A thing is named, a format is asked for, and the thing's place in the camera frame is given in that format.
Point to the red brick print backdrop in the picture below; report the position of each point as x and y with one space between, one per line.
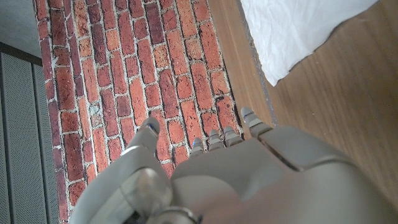
133 77

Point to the white paper tissue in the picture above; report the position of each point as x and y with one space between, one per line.
295 31

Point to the grey perforated panel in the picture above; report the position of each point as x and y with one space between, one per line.
18 140

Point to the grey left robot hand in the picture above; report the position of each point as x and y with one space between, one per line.
255 177

